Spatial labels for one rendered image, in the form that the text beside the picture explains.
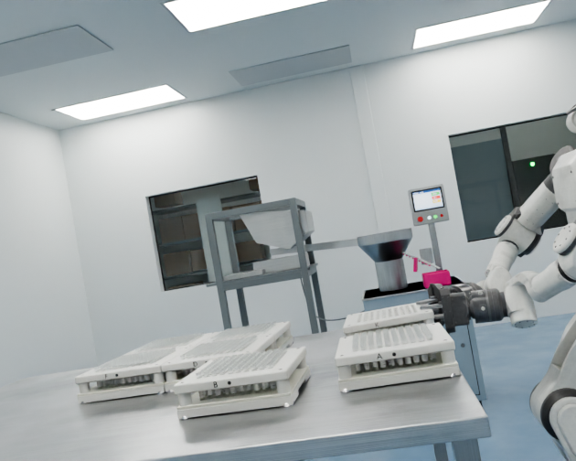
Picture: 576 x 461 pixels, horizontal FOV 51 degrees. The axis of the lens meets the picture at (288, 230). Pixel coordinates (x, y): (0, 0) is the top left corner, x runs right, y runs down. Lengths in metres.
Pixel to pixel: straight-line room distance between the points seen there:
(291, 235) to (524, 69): 3.31
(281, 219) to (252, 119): 2.31
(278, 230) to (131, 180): 2.82
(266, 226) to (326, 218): 1.96
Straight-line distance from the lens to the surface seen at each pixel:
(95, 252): 7.15
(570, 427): 1.80
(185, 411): 1.32
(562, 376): 1.82
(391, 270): 3.93
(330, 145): 6.50
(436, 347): 1.27
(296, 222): 4.45
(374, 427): 1.05
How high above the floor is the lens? 1.16
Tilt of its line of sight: 1 degrees up
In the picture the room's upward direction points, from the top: 10 degrees counter-clockwise
